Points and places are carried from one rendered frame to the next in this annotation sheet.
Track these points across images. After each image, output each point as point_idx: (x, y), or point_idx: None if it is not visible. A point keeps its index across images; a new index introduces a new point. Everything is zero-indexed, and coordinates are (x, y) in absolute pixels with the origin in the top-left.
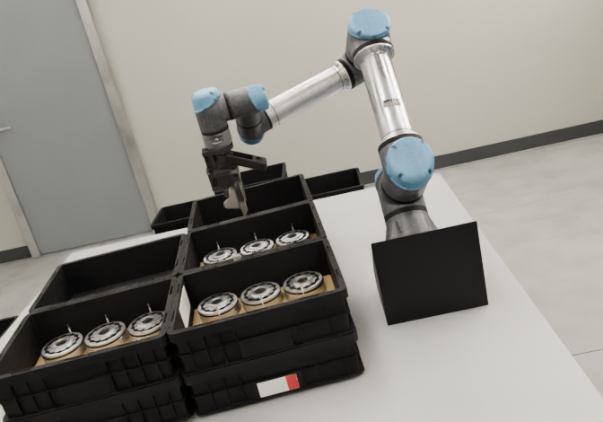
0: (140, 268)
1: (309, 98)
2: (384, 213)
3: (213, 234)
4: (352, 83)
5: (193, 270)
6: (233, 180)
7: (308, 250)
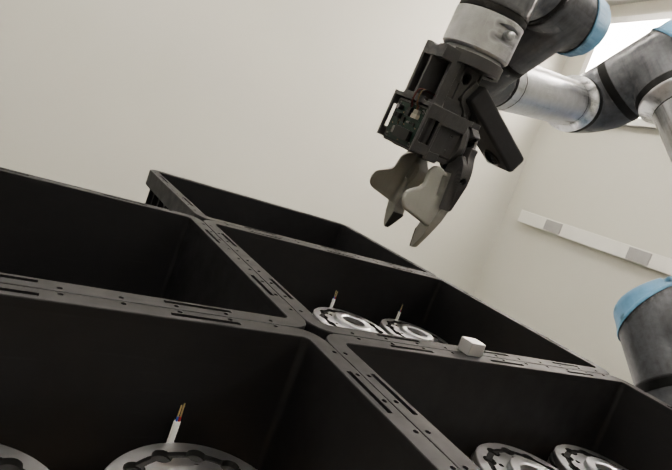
0: (21, 251)
1: (558, 98)
2: (669, 366)
3: (255, 254)
4: (591, 121)
5: (361, 336)
6: (460, 153)
7: (593, 396)
